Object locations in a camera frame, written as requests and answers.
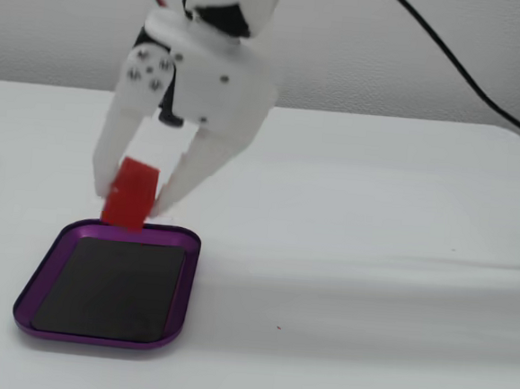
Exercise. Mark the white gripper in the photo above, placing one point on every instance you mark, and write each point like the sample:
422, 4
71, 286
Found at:
220, 94

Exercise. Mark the red textured block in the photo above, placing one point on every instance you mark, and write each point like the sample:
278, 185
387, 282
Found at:
131, 193

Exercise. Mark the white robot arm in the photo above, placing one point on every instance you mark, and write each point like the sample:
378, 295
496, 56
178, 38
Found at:
257, 0

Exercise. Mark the purple metal tray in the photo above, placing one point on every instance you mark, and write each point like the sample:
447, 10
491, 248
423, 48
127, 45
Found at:
171, 237

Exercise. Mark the black tray mat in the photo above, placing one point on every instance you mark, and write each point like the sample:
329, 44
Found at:
108, 290

